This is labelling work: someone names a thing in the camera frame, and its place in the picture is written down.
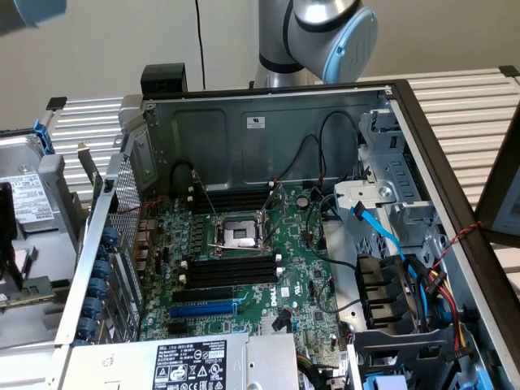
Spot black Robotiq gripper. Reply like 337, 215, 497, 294
0, 181, 26, 294

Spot green RAM stick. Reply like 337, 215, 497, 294
0, 277, 57, 306

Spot silver hard disk with label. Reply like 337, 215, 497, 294
0, 136, 58, 232

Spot grey parts rack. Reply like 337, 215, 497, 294
0, 128, 95, 351

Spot grey power supply with label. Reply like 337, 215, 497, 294
60, 331, 300, 390

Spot thin metal locking lever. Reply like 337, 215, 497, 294
188, 170, 221, 225
262, 210, 288, 252

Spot black block behind case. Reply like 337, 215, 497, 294
140, 63, 189, 98

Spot open grey PC case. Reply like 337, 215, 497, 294
54, 79, 520, 390

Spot long black expansion slot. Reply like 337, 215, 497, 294
171, 287, 236, 305

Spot blue expansion slot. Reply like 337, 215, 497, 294
167, 301, 240, 319

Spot CPU socket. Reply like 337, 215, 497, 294
207, 213, 268, 260

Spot silver chipset heat sink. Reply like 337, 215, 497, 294
259, 314, 294, 336

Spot green Dell motherboard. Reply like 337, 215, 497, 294
137, 183, 351, 369

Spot black plastic fan shroud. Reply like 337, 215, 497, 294
354, 254, 422, 331

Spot silver metal disk bay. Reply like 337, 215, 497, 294
357, 108, 438, 249

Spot blue plastic caddy piece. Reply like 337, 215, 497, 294
363, 374, 410, 390

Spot black plastic drive caddy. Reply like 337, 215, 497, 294
351, 327, 462, 390

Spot black framed panel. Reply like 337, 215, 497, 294
474, 93, 520, 247

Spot blue plastic disk rail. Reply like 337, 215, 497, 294
34, 117, 57, 156

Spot graphics card with metal bracket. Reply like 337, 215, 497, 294
76, 141, 103, 208

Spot thin red wire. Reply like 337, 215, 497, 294
116, 196, 168, 216

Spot small looped black wire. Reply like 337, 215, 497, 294
169, 160, 195, 196

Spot black camera cable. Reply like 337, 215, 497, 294
194, 0, 206, 91

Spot black wire plug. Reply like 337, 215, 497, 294
271, 310, 292, 332

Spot low looped black wire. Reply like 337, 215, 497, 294
278, 133, 326, 184

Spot yellow black wire bundle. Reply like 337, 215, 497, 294
297, 352, 340, 390

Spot black wire across motherboard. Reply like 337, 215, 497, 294
324, 256, 359, 271

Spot tall looped black wire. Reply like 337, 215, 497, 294
318, 110, 363, 192

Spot blue SATA wire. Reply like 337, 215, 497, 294
349, 201, 407, 261

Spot yellow red power wire bundle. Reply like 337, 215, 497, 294
424, 259, 470, 357

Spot red black twisted wire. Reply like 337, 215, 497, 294
440, 220, 483, 261

